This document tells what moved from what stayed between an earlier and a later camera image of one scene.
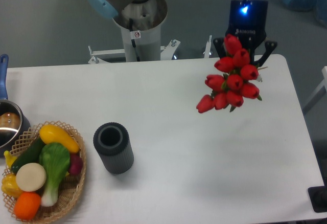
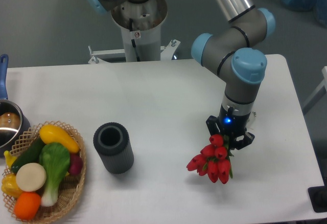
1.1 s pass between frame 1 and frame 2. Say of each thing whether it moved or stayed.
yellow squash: stayed
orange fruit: stayed
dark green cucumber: stayed
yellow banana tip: stayed
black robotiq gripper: moved
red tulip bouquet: moved
